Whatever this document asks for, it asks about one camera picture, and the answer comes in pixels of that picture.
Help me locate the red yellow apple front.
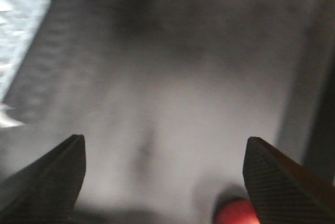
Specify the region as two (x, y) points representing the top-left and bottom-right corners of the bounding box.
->
(213, 198), (260, 224)

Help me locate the black wooden produce display stand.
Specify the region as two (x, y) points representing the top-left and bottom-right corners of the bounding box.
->
(276, 0), (334, 183)

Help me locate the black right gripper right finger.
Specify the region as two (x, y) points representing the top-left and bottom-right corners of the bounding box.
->
(242, 137), (334, 223)

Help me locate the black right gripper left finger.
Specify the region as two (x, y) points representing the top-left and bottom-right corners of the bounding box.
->
(1, 135), (86, 223)

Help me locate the light blue plastic basket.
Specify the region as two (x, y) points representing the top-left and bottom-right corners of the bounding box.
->
(0, 0), (52, 104)

